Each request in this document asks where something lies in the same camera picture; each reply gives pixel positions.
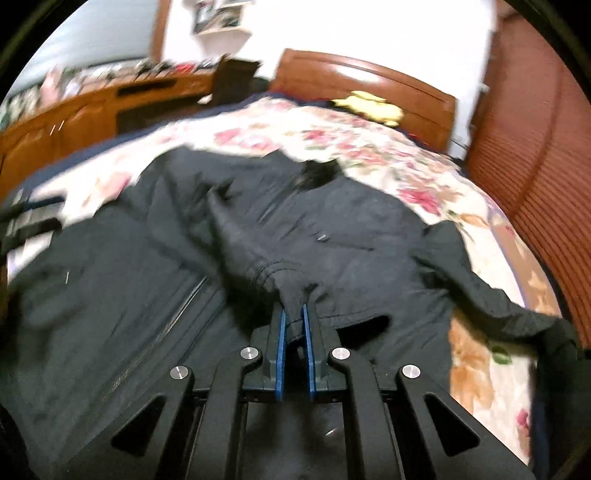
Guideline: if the wooden window frame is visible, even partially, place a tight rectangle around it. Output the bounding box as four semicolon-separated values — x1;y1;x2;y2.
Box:
150;0;172;63

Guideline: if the white wall shelf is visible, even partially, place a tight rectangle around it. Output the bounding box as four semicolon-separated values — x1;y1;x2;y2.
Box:
182;0;252;38

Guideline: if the dark chair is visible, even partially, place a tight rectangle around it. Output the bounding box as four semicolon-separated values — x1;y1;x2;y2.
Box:
198;55;273;107

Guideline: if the wooden louvered wardrobe door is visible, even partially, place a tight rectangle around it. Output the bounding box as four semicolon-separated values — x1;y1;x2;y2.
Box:
464;9;591;315

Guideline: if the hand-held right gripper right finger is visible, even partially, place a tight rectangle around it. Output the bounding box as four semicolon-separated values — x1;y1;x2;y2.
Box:
301;304;536;480

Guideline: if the clutter of desk items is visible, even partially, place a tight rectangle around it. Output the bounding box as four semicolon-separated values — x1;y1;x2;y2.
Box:
41;59;218;90

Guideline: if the yellow plush toy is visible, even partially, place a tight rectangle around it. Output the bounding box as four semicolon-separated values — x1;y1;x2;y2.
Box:
330;90;402;127

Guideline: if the wooden desk cabinet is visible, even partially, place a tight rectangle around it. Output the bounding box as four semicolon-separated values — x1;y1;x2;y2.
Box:
0;69;227;185

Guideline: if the wooden headboard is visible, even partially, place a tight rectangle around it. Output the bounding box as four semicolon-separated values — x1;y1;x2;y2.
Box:
270;48;458;153

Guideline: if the black jacket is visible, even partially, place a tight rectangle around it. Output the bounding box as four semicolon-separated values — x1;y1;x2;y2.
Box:
0;148;587;480

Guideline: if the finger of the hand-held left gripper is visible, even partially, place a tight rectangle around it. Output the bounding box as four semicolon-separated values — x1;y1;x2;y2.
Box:
0;196;63;241

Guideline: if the grey window blind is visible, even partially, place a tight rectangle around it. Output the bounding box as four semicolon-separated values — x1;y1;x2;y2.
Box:
9;0;160;93

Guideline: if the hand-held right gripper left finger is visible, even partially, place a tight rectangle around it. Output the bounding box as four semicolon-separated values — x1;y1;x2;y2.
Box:
53;307;289;480

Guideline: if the floral blanket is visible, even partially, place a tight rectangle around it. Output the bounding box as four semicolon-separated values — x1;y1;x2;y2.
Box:
9;97;561;480

